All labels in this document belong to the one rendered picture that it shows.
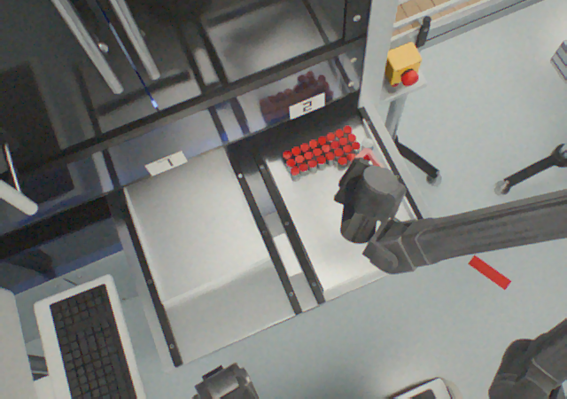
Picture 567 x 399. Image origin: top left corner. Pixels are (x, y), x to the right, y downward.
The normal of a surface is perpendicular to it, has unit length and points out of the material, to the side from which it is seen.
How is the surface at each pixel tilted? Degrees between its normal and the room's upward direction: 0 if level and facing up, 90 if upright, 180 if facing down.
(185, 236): 0
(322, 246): 0
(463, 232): 56
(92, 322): 0
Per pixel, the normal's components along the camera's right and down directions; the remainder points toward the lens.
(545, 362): -0.51, 0.27
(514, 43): -0.05, -0.33
